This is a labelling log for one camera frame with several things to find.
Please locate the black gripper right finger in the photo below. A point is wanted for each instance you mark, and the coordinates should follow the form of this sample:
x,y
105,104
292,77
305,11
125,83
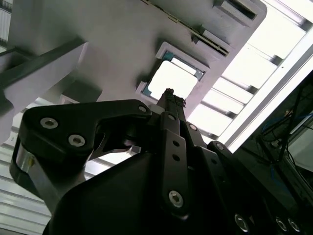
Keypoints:
x,y
210,176

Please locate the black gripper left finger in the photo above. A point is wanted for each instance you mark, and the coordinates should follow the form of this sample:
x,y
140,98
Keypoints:
x,y
61,115

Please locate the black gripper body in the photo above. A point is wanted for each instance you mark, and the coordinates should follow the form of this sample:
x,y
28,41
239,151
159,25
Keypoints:
x,y
110,208

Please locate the silver square CPU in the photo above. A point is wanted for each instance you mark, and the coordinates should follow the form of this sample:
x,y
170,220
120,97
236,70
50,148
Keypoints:
x,y
171,78

